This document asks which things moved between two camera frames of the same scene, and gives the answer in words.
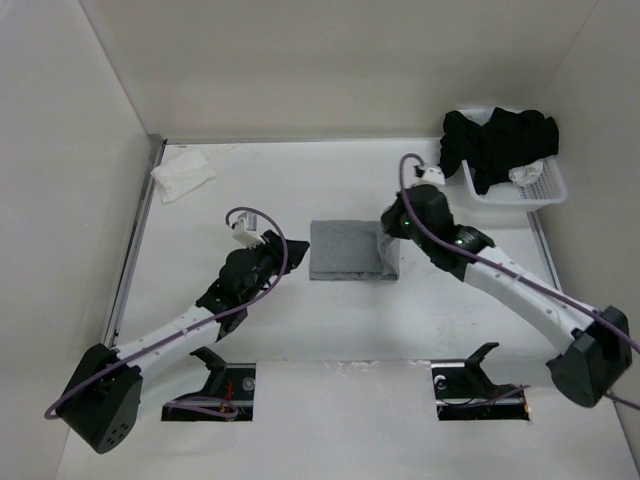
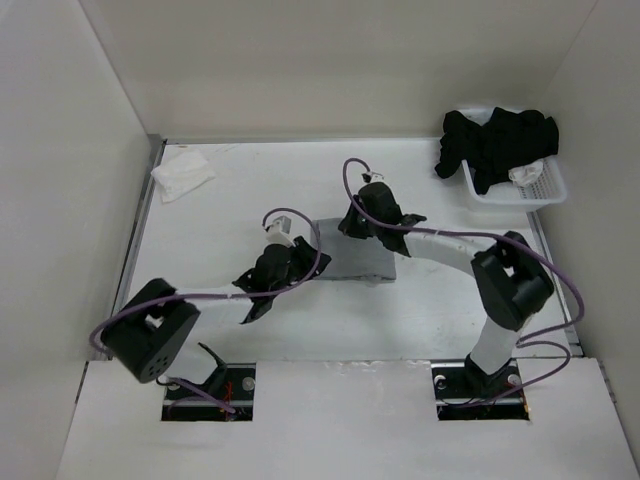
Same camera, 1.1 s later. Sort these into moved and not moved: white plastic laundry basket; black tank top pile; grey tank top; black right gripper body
Moved: black right gripper body
Not moved: grey tank top; black tank top pile; white plastic laundry basket
